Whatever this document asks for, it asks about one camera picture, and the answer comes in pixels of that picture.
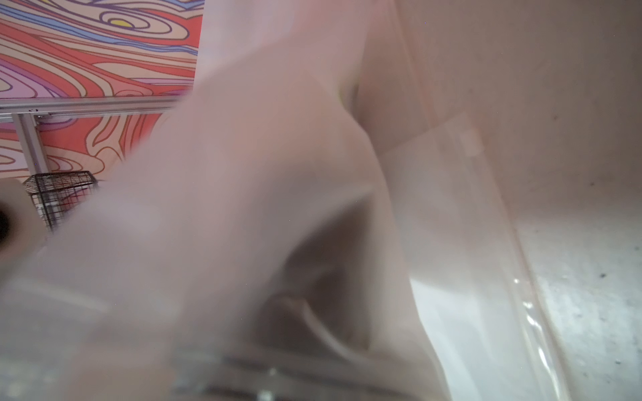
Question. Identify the clear zip-top bag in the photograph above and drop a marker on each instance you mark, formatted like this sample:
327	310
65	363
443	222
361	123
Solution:
279	214

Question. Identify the left black wire basket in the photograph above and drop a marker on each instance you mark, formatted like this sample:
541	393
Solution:
55	195

